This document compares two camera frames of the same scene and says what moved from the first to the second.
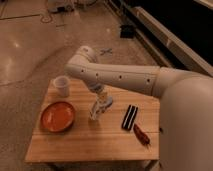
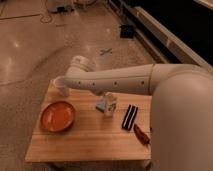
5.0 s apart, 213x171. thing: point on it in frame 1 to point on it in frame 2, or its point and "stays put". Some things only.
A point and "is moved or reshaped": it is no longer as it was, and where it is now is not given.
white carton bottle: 102,102 is moved or reshaped
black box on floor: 126,32 stays put
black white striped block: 129,117 stays put
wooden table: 125,130 stays put
